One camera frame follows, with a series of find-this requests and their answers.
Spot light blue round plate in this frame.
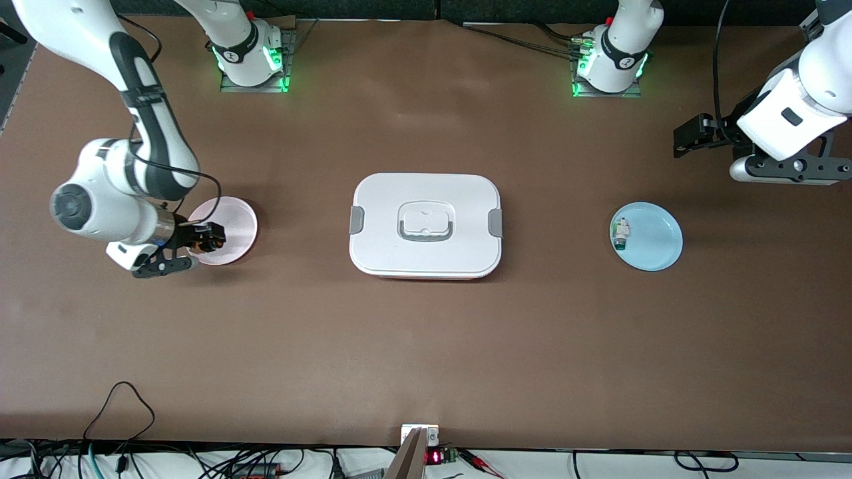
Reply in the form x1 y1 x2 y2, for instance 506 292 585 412
610 202 684 272

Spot pink round plate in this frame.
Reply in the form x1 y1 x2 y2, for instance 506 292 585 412
188 196 259 266

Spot black base cable bundle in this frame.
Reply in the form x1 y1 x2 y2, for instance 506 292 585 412
459 20 588 58

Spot coiled black cable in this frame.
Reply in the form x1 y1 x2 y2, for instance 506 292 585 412
674 451 740 474

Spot grey aluminium profile bar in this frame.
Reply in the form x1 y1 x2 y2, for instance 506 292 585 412
383 428 430 479

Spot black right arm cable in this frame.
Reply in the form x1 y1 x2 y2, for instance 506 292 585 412
116 13 224 224

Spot orange and black connector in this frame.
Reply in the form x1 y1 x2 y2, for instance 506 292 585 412
230 462 284 479

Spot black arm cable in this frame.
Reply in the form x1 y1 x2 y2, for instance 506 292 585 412
116 13 224 224
712 0 740 134

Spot white box with grey latches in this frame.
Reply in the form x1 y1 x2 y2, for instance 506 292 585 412
349 173 503 281

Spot small white bracket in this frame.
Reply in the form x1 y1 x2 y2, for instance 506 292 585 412
401 424 440 445

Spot looped thin black cable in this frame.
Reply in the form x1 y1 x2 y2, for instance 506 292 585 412
83 381 156 443

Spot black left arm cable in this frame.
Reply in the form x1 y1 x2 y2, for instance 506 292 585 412
712 0 740 134

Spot red and black test leads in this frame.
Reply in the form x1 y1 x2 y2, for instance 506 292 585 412
459 449 507 479

